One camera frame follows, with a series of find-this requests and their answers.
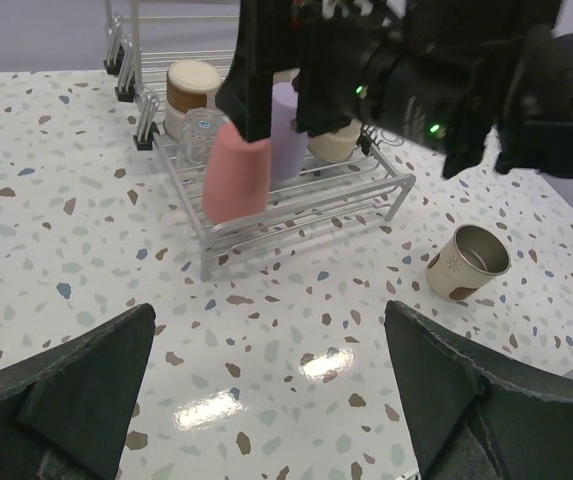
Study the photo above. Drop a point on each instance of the steel cup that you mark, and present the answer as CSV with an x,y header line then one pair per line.
x,y
336,146
468,261
190,84

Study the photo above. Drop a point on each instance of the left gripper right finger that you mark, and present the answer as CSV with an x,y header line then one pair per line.
x,y
474,413

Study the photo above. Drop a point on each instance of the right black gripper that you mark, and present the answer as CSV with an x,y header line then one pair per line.
x,y
347,70

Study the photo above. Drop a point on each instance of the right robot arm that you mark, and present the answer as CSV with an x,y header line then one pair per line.
x,y
519,76

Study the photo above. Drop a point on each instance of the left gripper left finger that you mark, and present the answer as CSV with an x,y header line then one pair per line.
x,y
65,412

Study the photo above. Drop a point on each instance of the red plastic cup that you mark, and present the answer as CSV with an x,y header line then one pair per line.
x,y
237,178

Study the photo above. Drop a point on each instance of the purple plastic cup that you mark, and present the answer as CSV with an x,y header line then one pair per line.
x,y
288,147

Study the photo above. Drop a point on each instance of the small clear glass cup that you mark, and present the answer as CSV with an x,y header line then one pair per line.
x,y
199,128

